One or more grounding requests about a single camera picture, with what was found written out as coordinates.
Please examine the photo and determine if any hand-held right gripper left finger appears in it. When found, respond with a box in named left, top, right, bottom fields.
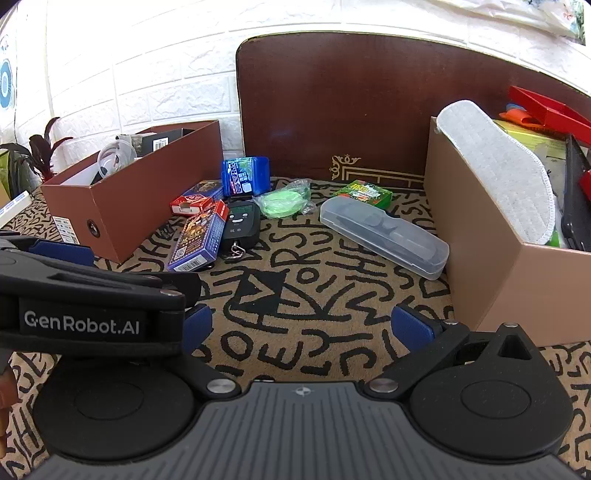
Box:
left=179, top=303, right=242, bottom=400

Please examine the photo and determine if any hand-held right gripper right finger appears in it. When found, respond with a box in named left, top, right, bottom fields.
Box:
left=362, top=304, right=539, bottom=398

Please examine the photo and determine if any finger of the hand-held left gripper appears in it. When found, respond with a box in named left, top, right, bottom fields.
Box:
left=0, top=260, right=203, bottom=308
left=0, top=235, right=96, bottom=269

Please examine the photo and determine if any reddish brown cardboard box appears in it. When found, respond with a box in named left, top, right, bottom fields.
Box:
left=41, top=119, right=225, bottom=264

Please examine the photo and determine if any blue gum container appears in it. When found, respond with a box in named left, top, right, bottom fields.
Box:
left=221, top=156, right=271, bottom=198

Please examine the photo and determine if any white flat box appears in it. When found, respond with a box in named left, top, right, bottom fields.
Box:
left=0, top=191, right=34, bottom=228

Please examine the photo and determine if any purple card box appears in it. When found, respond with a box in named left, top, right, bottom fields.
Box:
left=167, top=199, right=230, bottom=272

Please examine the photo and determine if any clear plastic case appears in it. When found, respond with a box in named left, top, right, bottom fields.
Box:
left=320, top=196, right=450, bottom=281

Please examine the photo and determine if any beige black patterned mat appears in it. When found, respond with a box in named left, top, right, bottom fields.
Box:
left=0, top=178, right=591, bottom=480

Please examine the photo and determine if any tan cardboard box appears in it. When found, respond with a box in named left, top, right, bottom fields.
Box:
left=422, top=115, right=591, bottom=348

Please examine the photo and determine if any dark red leafed plant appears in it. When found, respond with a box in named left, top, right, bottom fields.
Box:
left=0, top=117, right=75, bottom=197

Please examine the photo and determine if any black hanging scale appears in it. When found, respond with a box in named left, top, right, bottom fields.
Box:
left=219, top=200, right=262, bottom=262

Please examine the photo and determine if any clear round plastic item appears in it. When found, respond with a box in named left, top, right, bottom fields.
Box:
left=96, top=134, right=138, bottom=180

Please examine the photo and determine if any red card box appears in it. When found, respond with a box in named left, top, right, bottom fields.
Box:
left=169, top=180, right=225, bottom=217

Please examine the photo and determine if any small green box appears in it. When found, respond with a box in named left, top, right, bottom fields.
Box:
left=332, top=179, right=393, bottom=212

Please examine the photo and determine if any green item in clear bag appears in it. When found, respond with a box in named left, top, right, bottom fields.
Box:
left=252, top=178, right=315, bottom=220

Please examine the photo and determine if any black box with barcode label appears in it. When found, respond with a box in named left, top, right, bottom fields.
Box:
left=133, top=128, right=195, bottom=156

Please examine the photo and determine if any white quilted pad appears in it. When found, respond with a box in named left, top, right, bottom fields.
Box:
left=436, top=100, right=558, bottom=246

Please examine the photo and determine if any black flat case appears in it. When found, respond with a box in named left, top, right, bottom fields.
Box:
left=560, top=134, right=591, bottom=253

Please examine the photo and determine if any yellow green flat box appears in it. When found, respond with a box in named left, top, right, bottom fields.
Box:
left=491, top=119, right=568, bottom=160

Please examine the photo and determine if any dark brown wooden board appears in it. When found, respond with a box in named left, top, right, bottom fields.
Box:
left=235, top=31, right=591, bottom=191

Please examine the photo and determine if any orange plastic item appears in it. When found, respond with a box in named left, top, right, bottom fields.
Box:
left=499, top=103, right=546, bottom=128

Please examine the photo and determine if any red plastic tray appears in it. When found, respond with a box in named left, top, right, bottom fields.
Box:
left=508, top=85, right=591, bottom=139

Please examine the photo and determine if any clear plastic bag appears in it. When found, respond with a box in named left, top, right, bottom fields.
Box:
left=464, top=0, right=588, bottom=45

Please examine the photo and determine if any wall poster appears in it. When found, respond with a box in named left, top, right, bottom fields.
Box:
left=0, top=31, right=19, bottom=114

